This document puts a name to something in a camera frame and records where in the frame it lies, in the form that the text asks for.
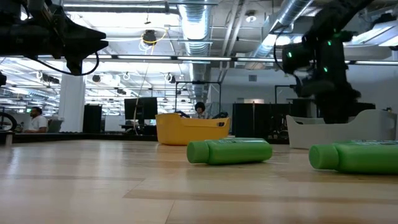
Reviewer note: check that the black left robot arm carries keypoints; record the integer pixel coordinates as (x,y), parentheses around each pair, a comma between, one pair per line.
(2,79)

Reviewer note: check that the person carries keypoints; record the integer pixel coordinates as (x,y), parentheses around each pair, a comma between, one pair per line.
(200,109)
(38,122)

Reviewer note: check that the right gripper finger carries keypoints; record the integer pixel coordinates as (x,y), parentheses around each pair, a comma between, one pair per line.
(345,115)
(325,115)

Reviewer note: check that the silver ventilation duct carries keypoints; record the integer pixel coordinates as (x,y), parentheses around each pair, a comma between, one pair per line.
(196,25)
(286,14)

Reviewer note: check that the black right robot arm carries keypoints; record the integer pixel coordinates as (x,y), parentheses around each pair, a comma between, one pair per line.
(329,40)

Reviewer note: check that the white square pillar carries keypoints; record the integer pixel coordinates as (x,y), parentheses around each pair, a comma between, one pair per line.
(72,102)

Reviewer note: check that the grey plastic bin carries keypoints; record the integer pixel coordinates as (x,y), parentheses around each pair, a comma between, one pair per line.
(367,130)

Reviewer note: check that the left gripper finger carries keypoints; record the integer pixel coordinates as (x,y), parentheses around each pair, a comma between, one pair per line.
(87,42)

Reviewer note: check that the black wheel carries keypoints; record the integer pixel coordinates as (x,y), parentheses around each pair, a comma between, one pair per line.
(9,119)

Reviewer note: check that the long ceiling light strip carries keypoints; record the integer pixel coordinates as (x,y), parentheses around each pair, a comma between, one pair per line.
(202,58)

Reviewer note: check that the black room partition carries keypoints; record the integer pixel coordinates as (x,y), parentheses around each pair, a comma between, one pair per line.
(367,106)
(264,118)

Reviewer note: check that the black gantry frame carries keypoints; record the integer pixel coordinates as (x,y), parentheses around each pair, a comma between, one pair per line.
(284,86)

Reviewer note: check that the black computer monitor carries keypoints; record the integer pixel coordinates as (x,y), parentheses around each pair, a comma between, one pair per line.
(141,107)

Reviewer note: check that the black cabinet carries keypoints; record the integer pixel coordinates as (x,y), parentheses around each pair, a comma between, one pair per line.
(92,118)

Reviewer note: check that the small green bottle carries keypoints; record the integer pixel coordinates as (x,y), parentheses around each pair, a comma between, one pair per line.
(357,157)
(236,152)

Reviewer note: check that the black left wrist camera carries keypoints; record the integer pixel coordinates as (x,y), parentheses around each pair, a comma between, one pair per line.
(74,63)

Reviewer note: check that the yellow plastic bin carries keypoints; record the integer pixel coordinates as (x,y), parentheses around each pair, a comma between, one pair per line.
(192,130)

